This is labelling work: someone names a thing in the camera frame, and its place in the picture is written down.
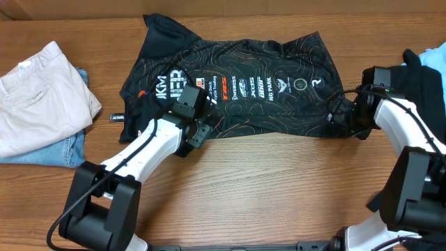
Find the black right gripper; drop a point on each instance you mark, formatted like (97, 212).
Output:
(336, 116)

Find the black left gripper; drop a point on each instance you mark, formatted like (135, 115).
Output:
(203, 132)

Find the black printed cycling jersey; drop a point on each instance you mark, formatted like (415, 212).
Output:
(259, 86)

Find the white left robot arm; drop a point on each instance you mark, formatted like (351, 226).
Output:
(103, 202)

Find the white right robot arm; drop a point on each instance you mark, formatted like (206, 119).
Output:
(411, 206)

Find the black garment pile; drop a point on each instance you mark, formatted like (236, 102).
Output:
(406, 102)

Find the light blue garment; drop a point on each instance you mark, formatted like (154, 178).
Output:
(435, 66)

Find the blue folded jeans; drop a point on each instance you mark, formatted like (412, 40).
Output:
(68, 152)

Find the beige folded trousers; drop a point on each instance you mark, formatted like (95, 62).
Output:
(43, 100)

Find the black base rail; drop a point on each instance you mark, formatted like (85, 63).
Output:
(244, 245)

